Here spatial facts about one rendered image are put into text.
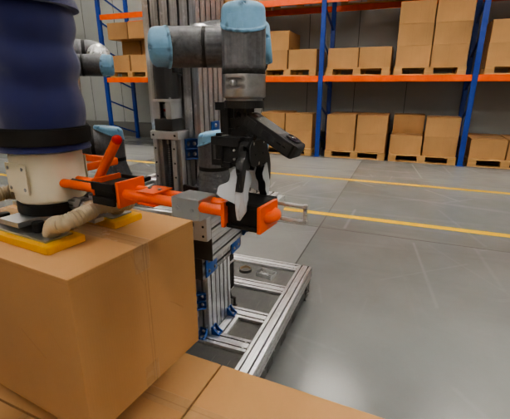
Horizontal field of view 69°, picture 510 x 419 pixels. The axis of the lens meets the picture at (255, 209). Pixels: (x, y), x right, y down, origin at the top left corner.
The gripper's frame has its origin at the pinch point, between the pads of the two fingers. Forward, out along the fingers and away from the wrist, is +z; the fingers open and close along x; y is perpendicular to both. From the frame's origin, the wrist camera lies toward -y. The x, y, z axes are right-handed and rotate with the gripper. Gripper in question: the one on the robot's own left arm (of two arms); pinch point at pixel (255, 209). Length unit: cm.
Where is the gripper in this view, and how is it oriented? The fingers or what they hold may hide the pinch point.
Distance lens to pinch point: 71.4
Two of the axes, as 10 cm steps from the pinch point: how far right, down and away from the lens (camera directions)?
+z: 0.0, 9.5, 3.0
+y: -8.9, -1.4, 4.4
